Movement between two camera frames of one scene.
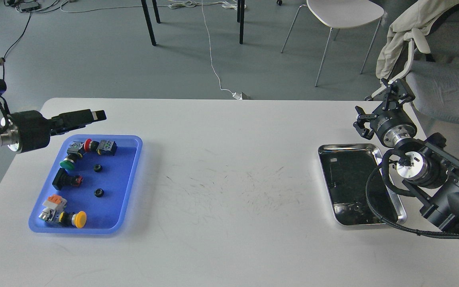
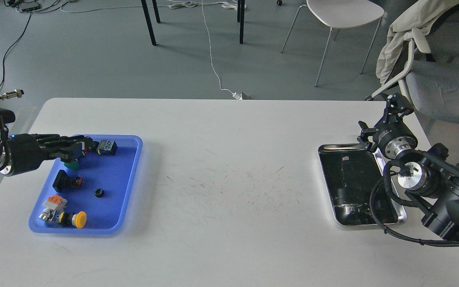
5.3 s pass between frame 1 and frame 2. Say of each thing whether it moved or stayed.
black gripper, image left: moved
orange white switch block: stayed
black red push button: stayed
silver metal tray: stayed
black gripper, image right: moved
